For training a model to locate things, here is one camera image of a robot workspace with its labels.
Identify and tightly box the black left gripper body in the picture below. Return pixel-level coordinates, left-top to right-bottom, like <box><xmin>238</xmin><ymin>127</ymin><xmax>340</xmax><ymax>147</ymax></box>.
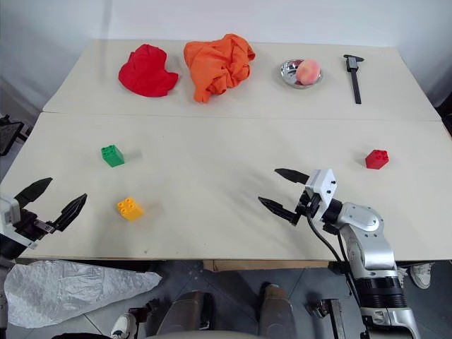
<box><xmin>13</xmin><ymin>208</ymin><xmax>58</xmax><ymax>245</ymax></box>

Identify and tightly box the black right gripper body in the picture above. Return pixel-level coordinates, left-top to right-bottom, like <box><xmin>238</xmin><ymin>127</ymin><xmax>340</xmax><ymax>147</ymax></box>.
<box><xmin>295</xmin><ymin>190</ymin><xmax>321</xmax><ymax>218</ymax></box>

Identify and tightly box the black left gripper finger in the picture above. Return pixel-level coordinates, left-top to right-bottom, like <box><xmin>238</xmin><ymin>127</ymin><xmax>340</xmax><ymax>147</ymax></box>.
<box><xmin>14</xmin><ymin>177</ymin><xmax>54</xmax><ymax>212</ymax></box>
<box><xmin>52</xmin><ymin>192</ymin><xmax>88</xmax><ymax>233</ymax></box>

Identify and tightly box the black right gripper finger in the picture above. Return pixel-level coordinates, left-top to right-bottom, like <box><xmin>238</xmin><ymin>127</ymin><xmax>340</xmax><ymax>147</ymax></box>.
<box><xmin>258</xmin><ymin>196</ymin><xmax>301</xmax><ymax>226</ymax></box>
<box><xmin>274</xmin><ymin>167</ymin><xmax>312</xmax><ymax>186</ymax></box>

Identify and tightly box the yellow toy brick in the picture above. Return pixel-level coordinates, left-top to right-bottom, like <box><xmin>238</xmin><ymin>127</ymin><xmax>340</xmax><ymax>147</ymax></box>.
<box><xmin>117</xmin><ymin>196</ymin><xmax>145</xmax><ymax>222</ymax></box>

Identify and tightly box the translucent white plastic sheet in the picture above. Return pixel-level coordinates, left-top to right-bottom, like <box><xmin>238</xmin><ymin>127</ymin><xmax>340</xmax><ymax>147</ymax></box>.
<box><xmin>4</xmin><ymin>259</ymin><xmax>163</xmax><ymax>330</ymax></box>

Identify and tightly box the green toy brick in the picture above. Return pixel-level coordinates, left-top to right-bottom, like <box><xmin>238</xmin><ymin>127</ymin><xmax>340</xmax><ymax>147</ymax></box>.
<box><xmin>100</xmin><ymin>144</ymin><xmax>126</xmax><ymax>168</ymax></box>

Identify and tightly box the red toy brick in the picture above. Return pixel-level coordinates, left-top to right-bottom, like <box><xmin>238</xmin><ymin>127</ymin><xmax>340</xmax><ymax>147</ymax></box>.
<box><xmin>364</xmin><ymin>149</ymin><xmax>391</xmax><ymax>171</ymax></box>

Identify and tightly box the dark rounded shape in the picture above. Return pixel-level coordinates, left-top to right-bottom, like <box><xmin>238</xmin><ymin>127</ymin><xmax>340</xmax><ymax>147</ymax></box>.
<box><xmin>155</xmin><ymin>290</ymin><xmax>215</xmax><ymax>339</ymax></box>
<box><xmin>258</xmin><ymin>282</ymin><xmax>296</xmax><ymax>339</ymax></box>

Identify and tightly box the shiny metal bowl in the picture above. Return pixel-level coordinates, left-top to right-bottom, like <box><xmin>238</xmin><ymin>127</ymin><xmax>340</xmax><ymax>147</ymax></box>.
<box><xmin>275</xmin><ymin>59</ymin><xmax>324</xmax><ymax>90</ymax></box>

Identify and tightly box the pink peach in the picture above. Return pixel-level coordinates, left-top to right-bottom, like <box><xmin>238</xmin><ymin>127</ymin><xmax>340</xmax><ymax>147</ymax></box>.
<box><xmin>295</xmin><ymin>59</ymin><xmax>322</xmax><ymax>87</ymax></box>

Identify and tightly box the black vernier caliper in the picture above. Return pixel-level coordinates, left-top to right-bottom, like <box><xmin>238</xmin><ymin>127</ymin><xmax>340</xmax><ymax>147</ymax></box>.
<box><xmin>343</xmin><ymin>54</ymin><xmax>364</xmax><ymax>105</ymax></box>

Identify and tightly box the black metal stand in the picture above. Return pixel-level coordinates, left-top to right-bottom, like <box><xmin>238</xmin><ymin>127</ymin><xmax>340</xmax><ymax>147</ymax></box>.
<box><xmin>306</xmin><ymin>297</ymin><xmax>346</xmax><ymax>339</ymax></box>

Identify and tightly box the white sneaker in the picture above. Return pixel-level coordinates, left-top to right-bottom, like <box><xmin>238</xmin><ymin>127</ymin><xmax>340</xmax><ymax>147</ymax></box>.
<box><xmin>408</xmin><ymin>262</ymin><xmax>434</xmax><ymax>290</ymax></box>
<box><xmin>110</xmin><ymin>311</ymin><xmax>138</xmax><ymax>339</ymax></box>

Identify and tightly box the crumpled orange cloth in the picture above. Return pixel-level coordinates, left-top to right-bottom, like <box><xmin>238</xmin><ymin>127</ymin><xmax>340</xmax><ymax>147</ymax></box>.
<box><xmin>182</xmin><ymin>33</ymin><xmax>256</xmax><ymax>104</ymax></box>

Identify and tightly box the crumpled red cloth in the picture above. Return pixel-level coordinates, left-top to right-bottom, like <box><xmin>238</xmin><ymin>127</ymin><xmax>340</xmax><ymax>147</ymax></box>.
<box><xmin>117</xmin><ymin>43</ymin><xmax>180</xmax><ymax>98</ymax></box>

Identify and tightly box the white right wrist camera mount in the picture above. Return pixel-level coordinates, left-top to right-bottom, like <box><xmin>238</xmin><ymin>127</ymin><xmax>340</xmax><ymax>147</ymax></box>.
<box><xmin>304</xmin><ymin>168</ymin><xmax>338</xmax><ymax>217</ymax></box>

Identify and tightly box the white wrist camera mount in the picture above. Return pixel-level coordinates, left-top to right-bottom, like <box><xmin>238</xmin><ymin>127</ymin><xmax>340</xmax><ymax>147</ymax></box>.
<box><xmin>304</xmin><ymin>168</ymin><xmax>338</xmax><ymax>217</ymax></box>
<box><xmin>0</xmin><ymin>195</ymin><xmax>38</xmax><ymax>251</ymax></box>

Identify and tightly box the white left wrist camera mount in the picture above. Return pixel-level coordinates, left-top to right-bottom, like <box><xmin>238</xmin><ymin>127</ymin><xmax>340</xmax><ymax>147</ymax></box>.
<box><xmin>0</xmin><ymin>195</ymin><xmax>38</xmax><ymax>251</ymax></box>

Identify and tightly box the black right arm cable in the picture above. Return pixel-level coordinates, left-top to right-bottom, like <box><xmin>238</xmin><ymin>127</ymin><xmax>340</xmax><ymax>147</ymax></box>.
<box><xmin>306</xmin><ymin>206</ymin><xmax>362</xmax><ymax>309</ymax></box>

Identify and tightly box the black metal frame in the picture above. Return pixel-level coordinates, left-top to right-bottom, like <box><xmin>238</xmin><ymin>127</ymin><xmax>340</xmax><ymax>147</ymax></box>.
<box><xmin>0</xmin><ymin>114</ymin><xmax>30</xmax><ymax>157</ymax></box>

